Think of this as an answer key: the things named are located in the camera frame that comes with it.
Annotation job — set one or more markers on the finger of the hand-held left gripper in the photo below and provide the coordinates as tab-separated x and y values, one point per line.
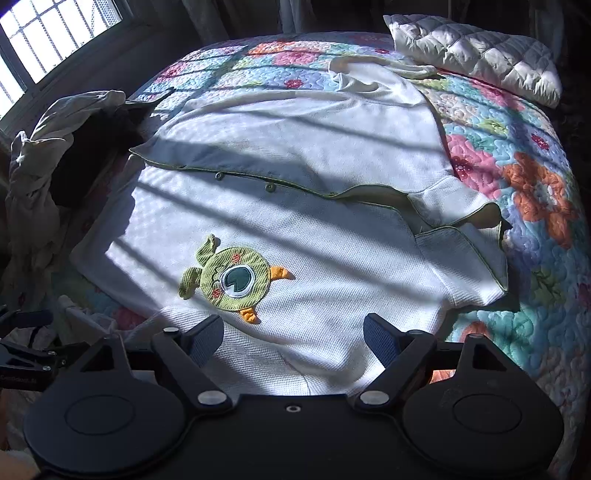
46	355
25	318

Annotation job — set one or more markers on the white quilted folded blanket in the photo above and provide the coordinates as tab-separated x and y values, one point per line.
485	55

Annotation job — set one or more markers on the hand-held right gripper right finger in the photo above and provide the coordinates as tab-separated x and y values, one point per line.
379	344

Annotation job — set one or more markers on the floral quilted bedspread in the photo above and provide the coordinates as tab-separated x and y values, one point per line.
531	258

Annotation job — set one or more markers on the barred window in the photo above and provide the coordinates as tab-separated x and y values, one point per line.
41	32

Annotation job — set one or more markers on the dark cloth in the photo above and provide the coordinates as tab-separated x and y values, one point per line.
83	170

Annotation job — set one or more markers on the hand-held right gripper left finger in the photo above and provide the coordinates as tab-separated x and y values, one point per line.
208	340

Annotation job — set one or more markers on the cream clothes pile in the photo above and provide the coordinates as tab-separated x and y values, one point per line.
37	152

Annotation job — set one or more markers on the white waffle shirt green monster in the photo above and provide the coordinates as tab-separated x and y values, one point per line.
323	277

